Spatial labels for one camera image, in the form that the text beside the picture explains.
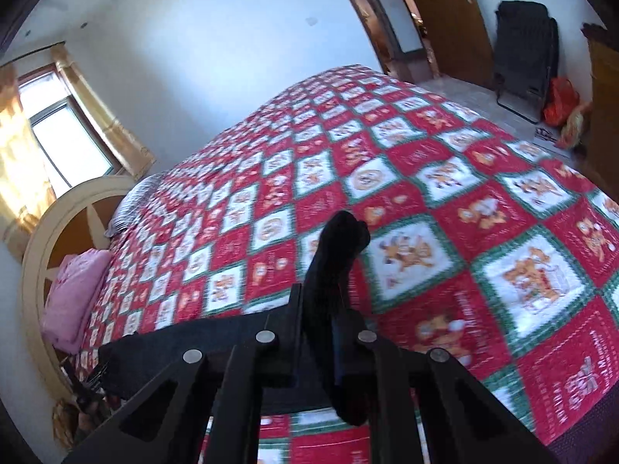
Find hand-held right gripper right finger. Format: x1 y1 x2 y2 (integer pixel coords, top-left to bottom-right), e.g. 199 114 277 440
333 307 562 464

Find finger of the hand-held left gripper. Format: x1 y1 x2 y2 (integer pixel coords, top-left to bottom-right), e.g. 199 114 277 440
60 358 107 414

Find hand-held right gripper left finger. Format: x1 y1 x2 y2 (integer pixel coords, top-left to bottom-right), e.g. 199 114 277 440
60 283 305 464

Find black pants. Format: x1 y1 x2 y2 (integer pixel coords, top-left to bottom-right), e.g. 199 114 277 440
97 210 373 426

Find dark clutter pile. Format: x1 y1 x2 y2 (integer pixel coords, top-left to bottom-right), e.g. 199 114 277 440
51 399 114 452

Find folded pink blanket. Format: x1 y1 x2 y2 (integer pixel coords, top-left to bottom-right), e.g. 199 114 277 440
41 248 112 355

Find cream and brown bed headboard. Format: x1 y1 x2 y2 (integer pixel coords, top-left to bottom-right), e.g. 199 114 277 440
20 175 139 397

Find striped grey pillow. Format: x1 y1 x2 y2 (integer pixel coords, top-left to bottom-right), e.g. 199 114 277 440
104 174 162 239

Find red printed checkered bedsheet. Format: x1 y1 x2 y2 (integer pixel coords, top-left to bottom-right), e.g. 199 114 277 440
77 64 619 464

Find wide yellow sheer curtain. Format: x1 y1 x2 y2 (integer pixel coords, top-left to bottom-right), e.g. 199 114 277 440
0 63 56 262

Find narrow yellow patterned curtain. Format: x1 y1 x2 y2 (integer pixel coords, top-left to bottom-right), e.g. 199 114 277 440
51 43 156 181

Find printed paper sheet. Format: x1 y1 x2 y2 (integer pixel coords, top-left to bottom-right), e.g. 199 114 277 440
532 128 571 158

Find yellow orange plastic bag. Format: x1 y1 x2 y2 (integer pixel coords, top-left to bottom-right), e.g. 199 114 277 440
556 101 593 150

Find red plastic bag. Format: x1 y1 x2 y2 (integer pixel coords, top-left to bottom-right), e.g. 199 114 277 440
544 76 581 126

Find brown wooden door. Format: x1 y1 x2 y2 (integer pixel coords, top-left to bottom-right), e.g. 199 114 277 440
394 0 494 89

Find black folding chair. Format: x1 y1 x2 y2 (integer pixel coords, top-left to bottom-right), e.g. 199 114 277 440
493 1 559 124

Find brown wooden cabinet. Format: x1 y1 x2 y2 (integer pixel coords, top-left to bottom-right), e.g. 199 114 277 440
580 22 619 175

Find window with brown frame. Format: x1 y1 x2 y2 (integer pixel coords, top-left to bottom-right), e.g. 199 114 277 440
17 65 121 199

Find dark wooden door frame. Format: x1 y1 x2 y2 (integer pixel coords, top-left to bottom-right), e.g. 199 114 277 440
326 0 438 83

